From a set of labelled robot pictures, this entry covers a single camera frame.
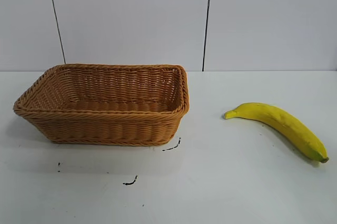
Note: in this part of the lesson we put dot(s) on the yellow banana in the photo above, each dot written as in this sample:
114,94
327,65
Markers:
289,126

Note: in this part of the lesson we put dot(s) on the brown woven wicker basket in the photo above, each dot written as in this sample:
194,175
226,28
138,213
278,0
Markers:
105,126

